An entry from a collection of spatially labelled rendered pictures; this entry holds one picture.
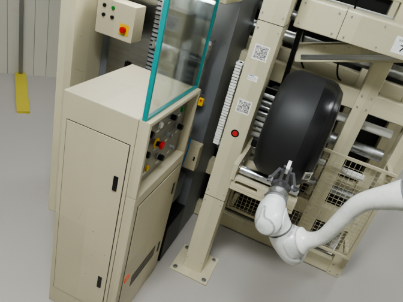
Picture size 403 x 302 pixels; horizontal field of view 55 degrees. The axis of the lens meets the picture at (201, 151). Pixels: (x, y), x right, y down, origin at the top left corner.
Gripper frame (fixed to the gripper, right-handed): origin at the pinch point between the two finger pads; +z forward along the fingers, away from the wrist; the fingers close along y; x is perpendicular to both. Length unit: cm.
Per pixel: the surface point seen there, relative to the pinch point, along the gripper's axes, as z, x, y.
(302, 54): 75, -24, 15
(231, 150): 28.8, 23.1, 31.5
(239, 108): 32.2, -1.2, 33.9
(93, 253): -43, 59, 70
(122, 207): -38, 26, 59
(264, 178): 20.7, 26.8, 8.8
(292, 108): 19.7, -18.0, 8.1
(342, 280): 71, 126, -69
